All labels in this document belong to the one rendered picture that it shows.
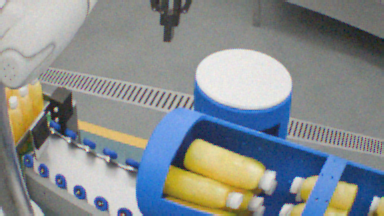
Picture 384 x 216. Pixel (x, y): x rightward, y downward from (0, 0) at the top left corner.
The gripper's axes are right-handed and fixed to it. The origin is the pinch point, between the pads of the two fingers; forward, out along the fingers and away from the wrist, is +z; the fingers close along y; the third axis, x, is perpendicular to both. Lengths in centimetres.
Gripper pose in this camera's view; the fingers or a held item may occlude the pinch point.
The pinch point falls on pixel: (169, 25)
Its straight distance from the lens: 149.9
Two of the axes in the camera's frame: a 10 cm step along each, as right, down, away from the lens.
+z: -0.4, 8.1, 5.9
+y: 9.8, 1.5, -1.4
